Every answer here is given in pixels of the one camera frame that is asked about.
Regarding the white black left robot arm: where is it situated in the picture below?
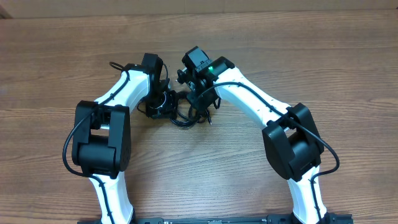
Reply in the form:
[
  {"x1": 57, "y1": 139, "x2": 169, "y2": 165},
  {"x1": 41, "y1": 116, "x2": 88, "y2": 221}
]
[{"x1": 62, "y1": 53, "x2": 174, "y2": 223}]

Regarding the black USB cable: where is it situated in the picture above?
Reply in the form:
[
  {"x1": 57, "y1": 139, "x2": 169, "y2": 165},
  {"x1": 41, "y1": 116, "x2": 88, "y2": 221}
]
[{"x1": 169, "y1": 90, "x2": 213, "y2": 128}]

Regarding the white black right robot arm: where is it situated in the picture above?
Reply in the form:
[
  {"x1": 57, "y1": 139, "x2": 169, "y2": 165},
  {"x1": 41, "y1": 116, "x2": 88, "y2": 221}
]
[{"x1": 177, "y1": 47, "x2": 332, "y2": 223}]

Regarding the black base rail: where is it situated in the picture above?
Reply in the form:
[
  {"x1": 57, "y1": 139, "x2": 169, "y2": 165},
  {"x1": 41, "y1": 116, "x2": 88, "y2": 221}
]
[{"x1": 77, "y1": 212, "x2": 354, "y2": 224}]

